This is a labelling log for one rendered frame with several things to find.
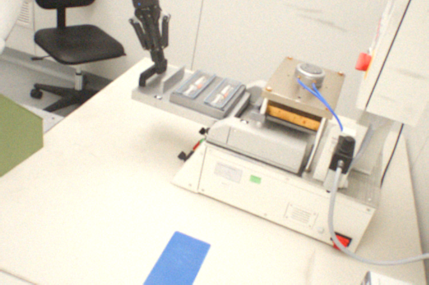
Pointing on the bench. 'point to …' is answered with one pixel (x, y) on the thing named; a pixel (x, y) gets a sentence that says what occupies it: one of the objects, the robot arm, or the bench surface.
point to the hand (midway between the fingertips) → (158, 61)
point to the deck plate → (362, 192)
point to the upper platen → (293, 117)
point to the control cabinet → (391, 72)
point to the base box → (274, 197)
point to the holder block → (197, 103)
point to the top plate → (306, 87)
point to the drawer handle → (149, 73)
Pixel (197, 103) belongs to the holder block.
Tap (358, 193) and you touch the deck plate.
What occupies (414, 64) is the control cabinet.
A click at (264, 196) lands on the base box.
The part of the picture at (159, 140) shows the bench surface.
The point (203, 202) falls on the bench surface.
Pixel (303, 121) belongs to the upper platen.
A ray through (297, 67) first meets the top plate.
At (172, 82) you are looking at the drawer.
